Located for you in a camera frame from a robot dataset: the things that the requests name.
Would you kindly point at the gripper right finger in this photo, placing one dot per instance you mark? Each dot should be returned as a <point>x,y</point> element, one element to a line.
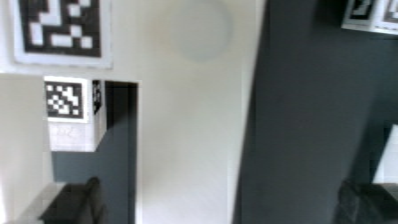
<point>366,203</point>

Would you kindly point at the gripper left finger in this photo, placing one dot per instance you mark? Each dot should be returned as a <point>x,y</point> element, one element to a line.
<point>39,204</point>

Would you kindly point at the white chair back frame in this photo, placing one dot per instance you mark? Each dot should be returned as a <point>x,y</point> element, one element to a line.
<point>183,43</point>

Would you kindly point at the white chair leg with marker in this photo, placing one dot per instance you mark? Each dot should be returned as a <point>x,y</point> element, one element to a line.
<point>77,113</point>

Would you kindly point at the white marker cube left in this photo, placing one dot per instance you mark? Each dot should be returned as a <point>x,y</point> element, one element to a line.
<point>372,16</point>

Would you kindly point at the white U-shaped fence frame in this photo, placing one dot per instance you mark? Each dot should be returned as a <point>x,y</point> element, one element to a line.
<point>386,174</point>

